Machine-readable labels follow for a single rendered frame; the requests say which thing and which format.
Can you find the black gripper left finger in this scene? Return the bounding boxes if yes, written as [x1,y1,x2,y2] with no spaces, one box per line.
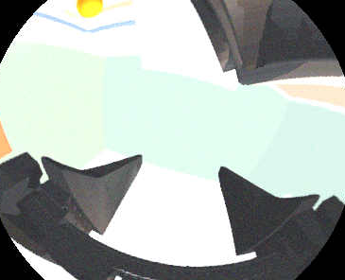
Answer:
[40,154,143,236]

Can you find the see-through orange ball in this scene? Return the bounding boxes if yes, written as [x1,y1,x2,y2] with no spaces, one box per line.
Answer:
[62,0,81,18]

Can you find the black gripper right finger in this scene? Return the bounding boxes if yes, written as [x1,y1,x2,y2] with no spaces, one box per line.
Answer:
[217,166,320,255]

